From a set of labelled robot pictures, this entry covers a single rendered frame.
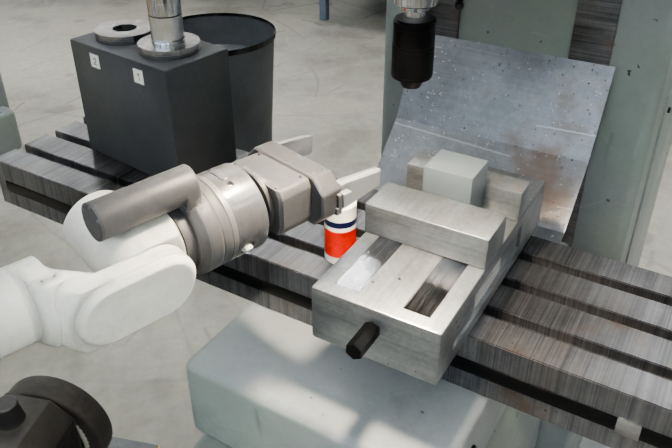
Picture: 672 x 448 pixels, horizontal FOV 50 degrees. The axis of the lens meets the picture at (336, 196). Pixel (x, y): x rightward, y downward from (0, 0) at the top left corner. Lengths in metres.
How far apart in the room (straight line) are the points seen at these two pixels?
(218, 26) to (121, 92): 1.99
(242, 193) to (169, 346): 1.63
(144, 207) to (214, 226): 0.07
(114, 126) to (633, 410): 0.81
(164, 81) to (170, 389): 1.27
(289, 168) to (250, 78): 2.01
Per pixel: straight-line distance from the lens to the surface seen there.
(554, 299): 0.91
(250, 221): 0.67
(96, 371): 2.24
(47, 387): 1.35
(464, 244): 0.79
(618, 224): 1.26
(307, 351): 0.91
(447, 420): 0.84
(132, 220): 0.61
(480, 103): 1.18
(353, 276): 0.78
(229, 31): 3.08
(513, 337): 0.83
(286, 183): 0.69
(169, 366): 2.20
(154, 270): 0.60
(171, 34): 1.06
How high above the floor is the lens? 1.50
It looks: 31 degrees down
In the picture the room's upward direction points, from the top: straight up
